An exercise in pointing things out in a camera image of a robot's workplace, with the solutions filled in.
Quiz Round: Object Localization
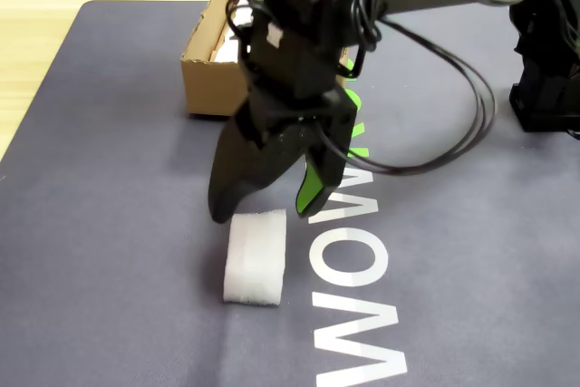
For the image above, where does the white foam block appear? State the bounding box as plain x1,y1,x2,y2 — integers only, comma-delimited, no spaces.
223,208,288,307

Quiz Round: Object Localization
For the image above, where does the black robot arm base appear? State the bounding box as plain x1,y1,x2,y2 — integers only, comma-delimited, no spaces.
507,19,580,134

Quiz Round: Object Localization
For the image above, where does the white sheet lining box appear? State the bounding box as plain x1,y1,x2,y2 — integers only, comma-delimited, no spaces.
210,0,255,64

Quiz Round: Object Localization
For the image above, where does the brown cardboard box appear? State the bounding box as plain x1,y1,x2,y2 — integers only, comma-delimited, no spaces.
179,0,355,119

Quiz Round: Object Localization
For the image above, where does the grey mat with WOW print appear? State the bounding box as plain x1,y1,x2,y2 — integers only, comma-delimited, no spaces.
0,0,580,387

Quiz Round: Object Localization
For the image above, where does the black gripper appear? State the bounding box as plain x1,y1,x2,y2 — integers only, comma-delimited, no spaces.
208,19,360,225

